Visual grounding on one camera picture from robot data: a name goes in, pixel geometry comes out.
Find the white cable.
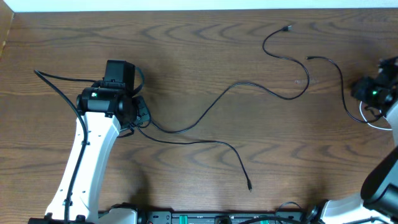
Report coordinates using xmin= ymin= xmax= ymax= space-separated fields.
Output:
xmin=359 ymin=101 xmax=393 ymax=131

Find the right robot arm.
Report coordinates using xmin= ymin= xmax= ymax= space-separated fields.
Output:
xmin=302 ymin=57 xmax=397 ymax=223

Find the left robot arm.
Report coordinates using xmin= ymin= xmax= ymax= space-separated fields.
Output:
xmin=29 ymin=60 xmax=150 ymax=223

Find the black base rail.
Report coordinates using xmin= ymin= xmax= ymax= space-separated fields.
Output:
xmin=98 ymin=201 xmax=382 ymax=224

